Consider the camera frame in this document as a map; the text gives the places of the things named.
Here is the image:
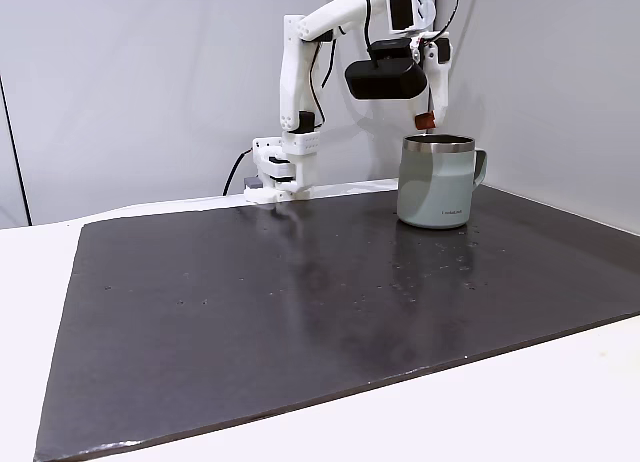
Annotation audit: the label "pale green steel mug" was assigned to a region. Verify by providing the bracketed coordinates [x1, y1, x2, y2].
[396, 133, 489, 231]

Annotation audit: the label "black oval camera box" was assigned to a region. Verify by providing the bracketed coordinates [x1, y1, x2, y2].
[344, 59, 429, 102]

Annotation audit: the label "black glossy table mat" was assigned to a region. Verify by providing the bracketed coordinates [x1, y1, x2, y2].
[32, 184, 640, 462]

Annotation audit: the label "black base cable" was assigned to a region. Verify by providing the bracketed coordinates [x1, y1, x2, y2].
[222, 149, 254, 196]

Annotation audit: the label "black camera cable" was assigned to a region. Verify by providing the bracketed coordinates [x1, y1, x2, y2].
[308, 0, 377, 131]

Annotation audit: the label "thin black hanging cable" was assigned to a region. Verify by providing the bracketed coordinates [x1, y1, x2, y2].
[435, 0, 460, 34]

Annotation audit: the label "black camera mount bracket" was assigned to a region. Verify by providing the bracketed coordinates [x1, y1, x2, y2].
[370, 38, 419, 64]

